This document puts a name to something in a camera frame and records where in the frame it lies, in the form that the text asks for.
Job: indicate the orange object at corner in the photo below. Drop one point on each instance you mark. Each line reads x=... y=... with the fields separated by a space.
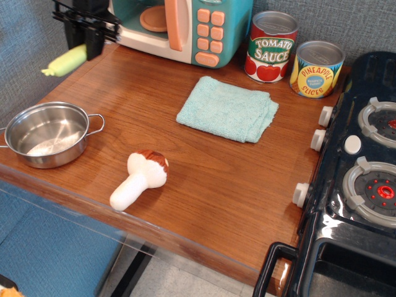
x=9 y=288

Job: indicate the light blue folded cloth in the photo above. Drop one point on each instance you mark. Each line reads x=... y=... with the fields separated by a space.
x=228 y=111

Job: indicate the black toy stove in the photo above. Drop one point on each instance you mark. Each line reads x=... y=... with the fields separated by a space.
x=346 y=233

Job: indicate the toy microwave teal and cream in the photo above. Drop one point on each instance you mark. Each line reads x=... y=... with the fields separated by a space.
x=202 y=33

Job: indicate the pineapple slices can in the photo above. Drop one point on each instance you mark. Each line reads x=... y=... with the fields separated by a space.
x=316 y=69

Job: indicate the plush mushroom toy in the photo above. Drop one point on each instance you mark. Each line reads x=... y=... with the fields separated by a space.
x=147 y=169

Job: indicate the tomato sauce can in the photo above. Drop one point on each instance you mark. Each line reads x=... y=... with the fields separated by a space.
x=272 y=38

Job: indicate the stainless steel pot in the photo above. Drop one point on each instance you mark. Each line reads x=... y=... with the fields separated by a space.
x=52 y=134

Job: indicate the spoon with yellow-green handle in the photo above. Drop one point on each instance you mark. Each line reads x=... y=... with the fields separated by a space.
x=67 y=62

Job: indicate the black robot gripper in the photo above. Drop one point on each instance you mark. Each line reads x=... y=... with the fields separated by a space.
x=88 y=22

